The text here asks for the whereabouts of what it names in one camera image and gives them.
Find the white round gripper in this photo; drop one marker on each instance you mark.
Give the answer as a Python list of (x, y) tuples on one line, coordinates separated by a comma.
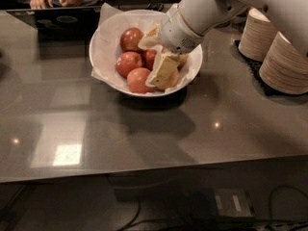
[(178, 31)]

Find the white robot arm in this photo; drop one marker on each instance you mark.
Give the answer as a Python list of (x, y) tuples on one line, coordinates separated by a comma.
[(288, 16)]

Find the dark red center apple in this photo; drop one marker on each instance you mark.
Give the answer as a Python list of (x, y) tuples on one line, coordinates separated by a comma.
[(148, 57)]

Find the yellow-red apple back right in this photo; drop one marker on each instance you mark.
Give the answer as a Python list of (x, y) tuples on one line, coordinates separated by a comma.
[(183, 57)]

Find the yellow-red apple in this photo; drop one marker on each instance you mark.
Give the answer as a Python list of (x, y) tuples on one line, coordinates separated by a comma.
[(170, 81), (183, 57)]

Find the yellow-red apple front right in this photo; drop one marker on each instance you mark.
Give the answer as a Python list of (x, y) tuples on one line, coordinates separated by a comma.
[(170, 81)]

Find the red apple back left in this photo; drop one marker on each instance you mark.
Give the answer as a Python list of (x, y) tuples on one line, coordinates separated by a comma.
[(130, 38)]

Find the red apple with sticker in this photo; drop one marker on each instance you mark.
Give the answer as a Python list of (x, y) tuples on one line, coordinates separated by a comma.
[(127, 62)]

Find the orange-red apple front left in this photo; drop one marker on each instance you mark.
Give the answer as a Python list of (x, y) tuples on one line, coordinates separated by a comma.
[(136, 80)]

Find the white ceramic bowl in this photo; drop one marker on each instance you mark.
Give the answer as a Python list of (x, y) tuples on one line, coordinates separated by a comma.
[(102, 58)]

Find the black rubber mat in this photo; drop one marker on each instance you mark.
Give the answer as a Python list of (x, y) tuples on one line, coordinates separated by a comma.
[(254, 67)]

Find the back stack paper bowls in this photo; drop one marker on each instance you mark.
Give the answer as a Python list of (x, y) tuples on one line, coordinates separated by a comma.
[(257, 37)]

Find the stack paper bowls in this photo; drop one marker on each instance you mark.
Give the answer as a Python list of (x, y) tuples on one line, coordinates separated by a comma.
[(284, 69), (257, 37)]

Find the black laptop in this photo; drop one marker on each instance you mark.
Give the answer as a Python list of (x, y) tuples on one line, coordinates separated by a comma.
[(67, 23)]

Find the front stack paper bowls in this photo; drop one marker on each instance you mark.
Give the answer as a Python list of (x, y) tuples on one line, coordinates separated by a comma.
[(284, 69)]

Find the power box under table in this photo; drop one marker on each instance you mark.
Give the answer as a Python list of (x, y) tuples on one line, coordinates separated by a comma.
[(221, 204)]

